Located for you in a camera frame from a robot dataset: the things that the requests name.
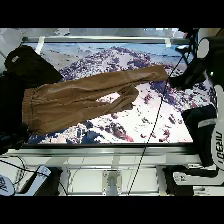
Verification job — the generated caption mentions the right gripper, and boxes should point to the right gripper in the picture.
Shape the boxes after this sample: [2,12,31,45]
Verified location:
[169,66,198,90]

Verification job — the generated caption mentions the brown trousers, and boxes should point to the brown trousers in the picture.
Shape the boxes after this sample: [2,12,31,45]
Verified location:
[21,64,170,136]

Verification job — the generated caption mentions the black cable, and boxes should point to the black cable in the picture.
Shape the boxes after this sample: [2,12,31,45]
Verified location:
[127,49,192,197]
[0,155,68,197]

